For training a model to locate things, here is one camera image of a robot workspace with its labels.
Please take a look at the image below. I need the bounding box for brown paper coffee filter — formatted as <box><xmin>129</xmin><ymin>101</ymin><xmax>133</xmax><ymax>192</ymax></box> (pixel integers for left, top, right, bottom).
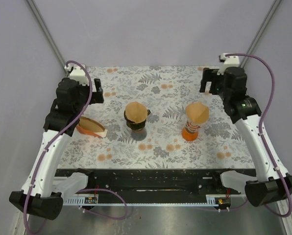
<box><xmin>185</xmin><ymin>101</ymin><xmax>209</xmax><ymax>124</ymax></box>

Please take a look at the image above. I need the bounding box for dark green round lid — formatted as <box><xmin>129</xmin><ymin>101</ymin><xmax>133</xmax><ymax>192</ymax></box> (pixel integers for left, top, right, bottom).
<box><xmin>124</xmin><ymin>110</ymin><xmax>151</xmax><ymax>131</ymax></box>

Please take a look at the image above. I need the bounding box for paper filter holder box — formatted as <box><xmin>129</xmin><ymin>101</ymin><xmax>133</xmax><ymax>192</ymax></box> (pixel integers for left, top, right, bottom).
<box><xmin>76</xmin><ymin>116</ymin><xmax>108</xmax><ymax>138</ymax></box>

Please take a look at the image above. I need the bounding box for floral patterned mat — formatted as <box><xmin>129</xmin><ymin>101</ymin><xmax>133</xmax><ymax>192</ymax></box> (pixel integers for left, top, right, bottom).
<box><xmin>58</xmin><ymin>66</ymin><xmax>254</xmax><ymax>169</ymax></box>

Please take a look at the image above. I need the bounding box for purple cable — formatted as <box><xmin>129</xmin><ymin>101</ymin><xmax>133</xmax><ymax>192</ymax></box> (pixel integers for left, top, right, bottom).
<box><xmin>216</xmin><ymin>53</ymin><xmax>292</xmax><ymax>217</ymax></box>
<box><xmin>23</xmin><ymin>61</ymin><xmax>129</xmax><ymax>235</ymax></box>

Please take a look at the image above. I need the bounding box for stack of brown filters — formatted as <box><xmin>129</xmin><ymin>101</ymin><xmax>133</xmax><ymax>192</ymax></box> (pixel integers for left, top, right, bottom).
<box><xmin>79</xmin><ymin>117</ymin><xmax>105</xmax><ymax>133</ymax></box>

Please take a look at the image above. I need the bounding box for orange glass carafe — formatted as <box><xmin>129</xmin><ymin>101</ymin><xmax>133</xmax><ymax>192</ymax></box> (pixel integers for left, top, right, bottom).
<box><xmin>181</xmin><ymin>125</ymin><xmax>198</xmax><ymax>141</ymax></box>

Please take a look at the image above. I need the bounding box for white slotted cable duct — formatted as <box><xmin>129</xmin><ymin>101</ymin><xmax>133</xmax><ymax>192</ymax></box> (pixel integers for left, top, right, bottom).
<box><xmin>63</xmin><ymin>194</ymin><xmax>231</xmax><ymax>207</ymax></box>

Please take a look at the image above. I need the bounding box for clear glass dripper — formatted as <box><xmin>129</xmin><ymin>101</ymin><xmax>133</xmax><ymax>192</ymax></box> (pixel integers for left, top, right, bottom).
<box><xmin>185</xmin><ymin>115</ymin><xmax>204</xmax><ymax>133</ymax></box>

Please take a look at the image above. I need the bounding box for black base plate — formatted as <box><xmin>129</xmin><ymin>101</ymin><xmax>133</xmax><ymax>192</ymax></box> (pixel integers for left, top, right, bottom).
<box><xmin>55</xmin><ymin>168</ymin><xmax>237</xmax><ymax>199</ymax></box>

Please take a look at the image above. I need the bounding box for dark green glass server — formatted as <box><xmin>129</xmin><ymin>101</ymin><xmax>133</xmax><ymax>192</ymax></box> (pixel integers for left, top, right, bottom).
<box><xmin>130</xmin><ymin>128</ymin><xmax>147</xmax><ymax>141</ymax></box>

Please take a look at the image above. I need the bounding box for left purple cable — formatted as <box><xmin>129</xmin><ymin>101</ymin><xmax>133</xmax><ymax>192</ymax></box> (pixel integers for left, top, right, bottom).
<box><xmin>23</xmin><ymin>61</ymin><xmax>129</xmax><ymax>235</ymax></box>

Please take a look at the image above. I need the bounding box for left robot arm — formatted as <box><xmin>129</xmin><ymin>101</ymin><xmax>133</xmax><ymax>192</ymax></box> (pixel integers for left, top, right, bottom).
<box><xmin>9</xmin><ymin>77</ymin><xmax>104</xmax><ymax>220</ymax></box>

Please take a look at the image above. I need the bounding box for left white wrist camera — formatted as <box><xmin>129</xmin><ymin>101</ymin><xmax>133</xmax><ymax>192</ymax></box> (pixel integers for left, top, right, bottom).
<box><xmin>64</xmin><ymin>64</ymin><xmax>89</xmax><ymax>86</ymax></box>

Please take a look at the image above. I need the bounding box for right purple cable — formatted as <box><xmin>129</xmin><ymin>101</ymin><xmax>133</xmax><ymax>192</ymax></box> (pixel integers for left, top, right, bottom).
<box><xmin>216</xmin><ymin>53</ymin><xmax>292</xmax><ymax>217</ymax></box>

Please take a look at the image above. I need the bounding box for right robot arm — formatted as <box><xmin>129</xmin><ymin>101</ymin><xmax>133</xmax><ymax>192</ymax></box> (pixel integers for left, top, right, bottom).
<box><xmin>200</xmin><ymin>67</ymin><xmax>292</xmax><ymax>207</ymax></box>

